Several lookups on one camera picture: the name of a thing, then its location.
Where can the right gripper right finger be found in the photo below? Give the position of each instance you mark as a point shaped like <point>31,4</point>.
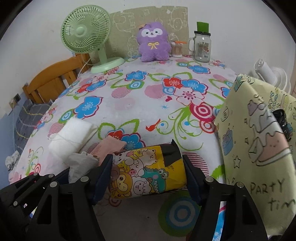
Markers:
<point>242,220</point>

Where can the grey plaid pillow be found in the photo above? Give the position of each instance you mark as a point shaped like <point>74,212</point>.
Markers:
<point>27,121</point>

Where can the glass jar green lid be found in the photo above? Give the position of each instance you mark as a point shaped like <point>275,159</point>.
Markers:
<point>200,44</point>

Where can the green patterned cardboard sheet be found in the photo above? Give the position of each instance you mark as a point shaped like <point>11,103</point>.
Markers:
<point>122,41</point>

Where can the cartoon yellow tissue pack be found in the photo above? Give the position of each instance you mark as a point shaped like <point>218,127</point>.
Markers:
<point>149,170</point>

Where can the green desk fan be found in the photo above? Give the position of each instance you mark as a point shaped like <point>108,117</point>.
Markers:
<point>87,29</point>

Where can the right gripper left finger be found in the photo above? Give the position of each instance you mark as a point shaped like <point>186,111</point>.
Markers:
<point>66,212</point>

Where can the crumpled white cloth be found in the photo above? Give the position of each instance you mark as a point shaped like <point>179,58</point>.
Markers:
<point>12,160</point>

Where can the yellow patterned storage box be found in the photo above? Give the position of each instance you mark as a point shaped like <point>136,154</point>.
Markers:
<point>255,150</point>

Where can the clear plastic packet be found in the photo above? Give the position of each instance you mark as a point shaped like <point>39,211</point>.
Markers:
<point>80,165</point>

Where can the toothpick jar orange lid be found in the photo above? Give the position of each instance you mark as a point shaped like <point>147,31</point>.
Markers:
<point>177,48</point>

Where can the purple plush toy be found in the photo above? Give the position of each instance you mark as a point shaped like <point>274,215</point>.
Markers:
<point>153,42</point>

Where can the floral tablecloth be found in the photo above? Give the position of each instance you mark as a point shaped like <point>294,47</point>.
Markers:
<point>142,104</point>

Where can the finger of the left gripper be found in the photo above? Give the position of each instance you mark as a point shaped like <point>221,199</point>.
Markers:
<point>60,178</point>
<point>26,192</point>

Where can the black plastic bag roll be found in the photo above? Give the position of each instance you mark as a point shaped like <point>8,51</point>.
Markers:
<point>286,127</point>

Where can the white standing fan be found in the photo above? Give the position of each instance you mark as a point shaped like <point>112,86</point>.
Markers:
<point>275,76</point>

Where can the pink packet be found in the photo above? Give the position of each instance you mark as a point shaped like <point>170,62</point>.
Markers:
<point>108,145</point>

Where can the white cotton pad pack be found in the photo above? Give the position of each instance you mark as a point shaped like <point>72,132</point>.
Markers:
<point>71,138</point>

